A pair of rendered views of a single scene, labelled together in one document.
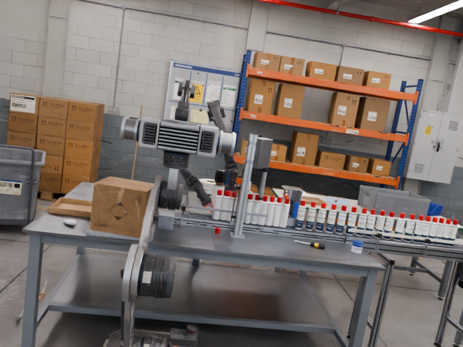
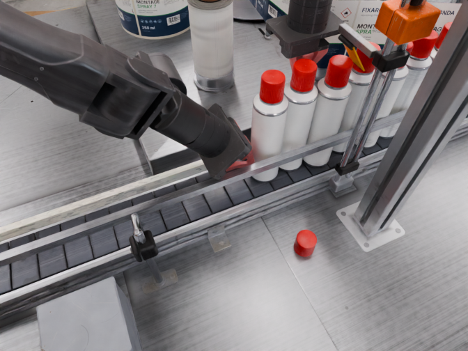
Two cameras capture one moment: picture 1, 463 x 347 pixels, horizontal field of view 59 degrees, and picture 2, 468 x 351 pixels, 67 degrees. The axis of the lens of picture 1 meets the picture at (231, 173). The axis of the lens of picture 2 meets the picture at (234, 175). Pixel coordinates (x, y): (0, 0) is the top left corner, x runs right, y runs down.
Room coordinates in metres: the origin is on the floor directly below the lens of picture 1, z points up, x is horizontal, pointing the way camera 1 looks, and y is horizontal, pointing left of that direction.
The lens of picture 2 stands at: (2.37, 0.22, 1.38)
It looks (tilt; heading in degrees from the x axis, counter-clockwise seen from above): 52 degrees down; 343
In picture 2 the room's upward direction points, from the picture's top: straight up
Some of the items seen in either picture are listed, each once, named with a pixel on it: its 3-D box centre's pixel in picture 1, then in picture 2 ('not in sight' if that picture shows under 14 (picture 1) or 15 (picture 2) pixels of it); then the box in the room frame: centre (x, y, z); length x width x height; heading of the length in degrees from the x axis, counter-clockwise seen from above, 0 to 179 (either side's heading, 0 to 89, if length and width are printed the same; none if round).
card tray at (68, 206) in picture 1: (78, 207); not in sight; (2.61, 0.95, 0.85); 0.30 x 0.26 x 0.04; 98
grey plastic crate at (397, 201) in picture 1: (392, 202); not in sight; (4.31, -1.73, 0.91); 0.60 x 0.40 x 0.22; 98
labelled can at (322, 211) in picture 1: (321, 217); not in sight; (2.83, -0.67, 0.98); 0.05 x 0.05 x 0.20
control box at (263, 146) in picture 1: (258, 152); not in sight; (2.67, -0.15, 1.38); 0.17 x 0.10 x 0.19; 153
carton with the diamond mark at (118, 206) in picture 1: (125, 206); not in sight; (2.33, 0.59, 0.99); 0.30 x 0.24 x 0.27; 87
